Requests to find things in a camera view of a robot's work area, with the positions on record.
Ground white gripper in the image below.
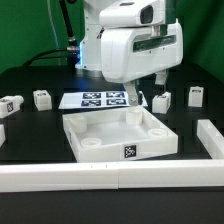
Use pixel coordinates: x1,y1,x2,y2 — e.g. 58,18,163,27
101,22,183,106

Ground white square tabletop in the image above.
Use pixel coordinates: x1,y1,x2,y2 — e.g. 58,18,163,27
63,107,178,162

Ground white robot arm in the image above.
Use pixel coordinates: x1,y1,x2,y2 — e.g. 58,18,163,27
77,0,183,106

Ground paper sheet with markers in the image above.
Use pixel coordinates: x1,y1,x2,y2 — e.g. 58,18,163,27
58,90,149,110

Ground white front fence bar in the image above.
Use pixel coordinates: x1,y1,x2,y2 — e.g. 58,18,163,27
0,159,224,192

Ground white left fence piece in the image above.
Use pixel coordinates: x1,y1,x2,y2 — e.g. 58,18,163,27
0,124,6,147

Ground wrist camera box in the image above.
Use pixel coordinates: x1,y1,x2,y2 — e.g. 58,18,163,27
99,0,166,28

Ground black cable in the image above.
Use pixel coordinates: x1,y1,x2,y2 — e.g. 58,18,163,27
21,0,81,68

